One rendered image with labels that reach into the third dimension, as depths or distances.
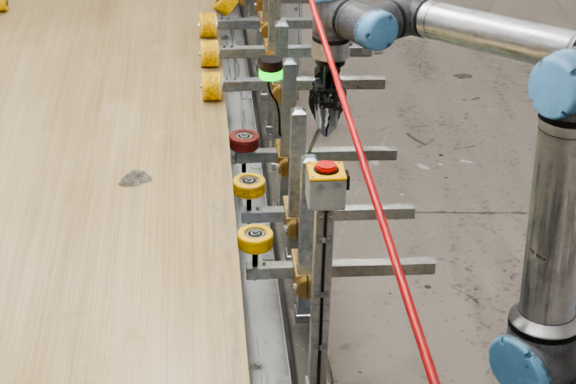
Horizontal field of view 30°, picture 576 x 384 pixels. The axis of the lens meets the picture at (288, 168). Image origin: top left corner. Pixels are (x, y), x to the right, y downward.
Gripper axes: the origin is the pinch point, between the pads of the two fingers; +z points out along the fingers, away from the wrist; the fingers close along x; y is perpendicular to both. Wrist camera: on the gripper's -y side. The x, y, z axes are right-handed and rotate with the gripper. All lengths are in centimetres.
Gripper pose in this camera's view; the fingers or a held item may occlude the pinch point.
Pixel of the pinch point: (326, 130)
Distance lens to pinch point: 264.1
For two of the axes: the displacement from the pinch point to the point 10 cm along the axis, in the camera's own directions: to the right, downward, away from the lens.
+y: 0.9, 4.6, -8.8
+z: -0.2, 8.9, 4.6
